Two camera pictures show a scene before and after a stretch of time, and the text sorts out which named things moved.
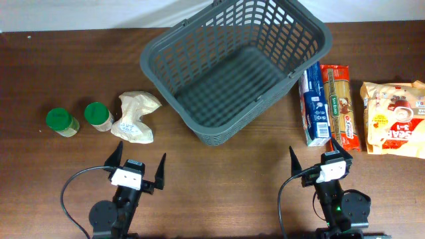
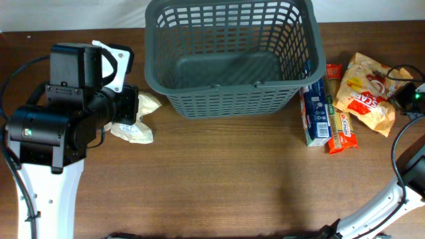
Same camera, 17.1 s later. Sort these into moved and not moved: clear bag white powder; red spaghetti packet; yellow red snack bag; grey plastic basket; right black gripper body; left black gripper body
Moved: yellow red snack bag; left black gripper body; grey plastic basket; right black gripper body
Not moved: red spaghetti packet; clear bag white powder
